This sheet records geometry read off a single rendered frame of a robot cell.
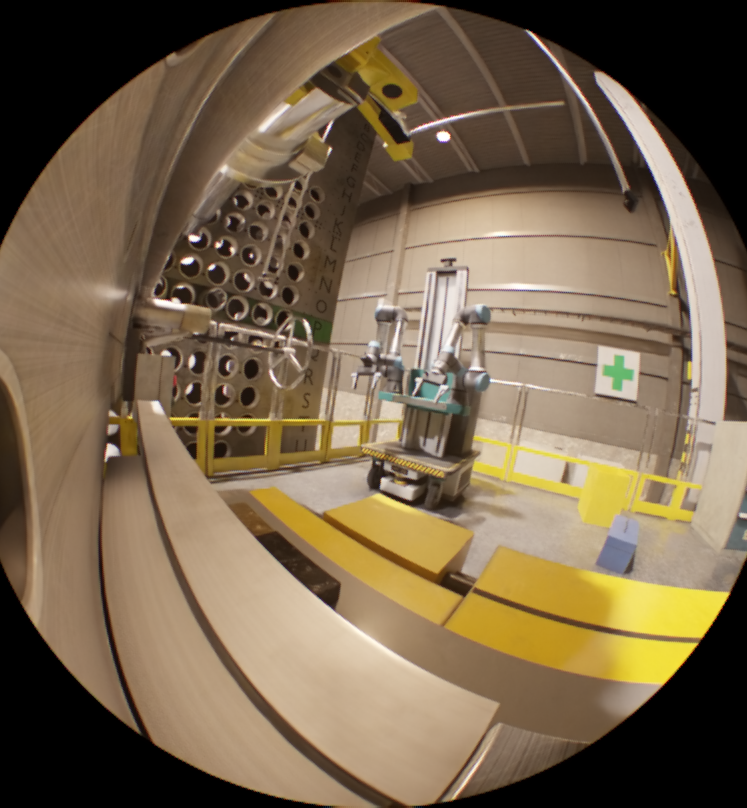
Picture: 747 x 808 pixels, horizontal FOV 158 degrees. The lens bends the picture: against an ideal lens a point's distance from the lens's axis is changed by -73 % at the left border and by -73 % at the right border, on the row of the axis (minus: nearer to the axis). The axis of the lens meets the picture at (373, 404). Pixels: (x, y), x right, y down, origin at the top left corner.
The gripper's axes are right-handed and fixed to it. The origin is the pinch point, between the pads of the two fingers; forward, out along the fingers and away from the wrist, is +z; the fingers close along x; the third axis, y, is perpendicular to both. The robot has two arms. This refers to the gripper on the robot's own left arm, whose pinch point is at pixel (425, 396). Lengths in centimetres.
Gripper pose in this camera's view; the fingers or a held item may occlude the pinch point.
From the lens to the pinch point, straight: 142.5
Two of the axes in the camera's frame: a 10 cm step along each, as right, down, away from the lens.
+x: 7.0, 2.9, -6.5
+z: -4.9, 8.6, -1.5
